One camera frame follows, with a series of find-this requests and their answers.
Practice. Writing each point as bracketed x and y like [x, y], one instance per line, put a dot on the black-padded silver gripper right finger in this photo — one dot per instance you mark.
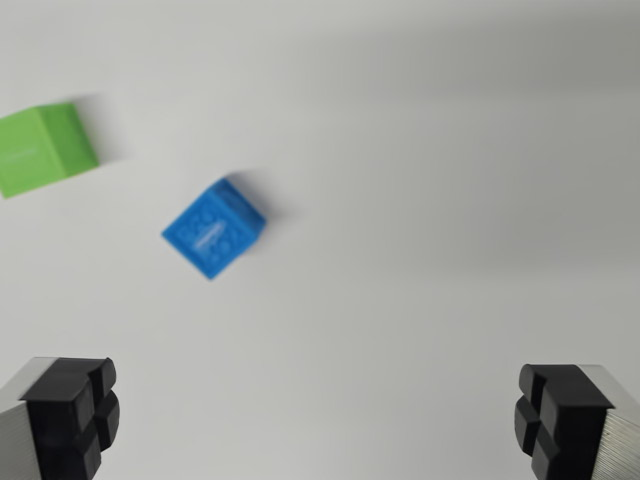
[575, 415]

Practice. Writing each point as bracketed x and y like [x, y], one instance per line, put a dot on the black-padded silver gripper left finger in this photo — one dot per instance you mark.
[55, 415]

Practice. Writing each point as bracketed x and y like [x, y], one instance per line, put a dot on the blue textured soft cube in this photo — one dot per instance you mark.
[212, 235]

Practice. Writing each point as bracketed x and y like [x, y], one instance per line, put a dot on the green soft cube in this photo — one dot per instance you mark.
[37, 150]

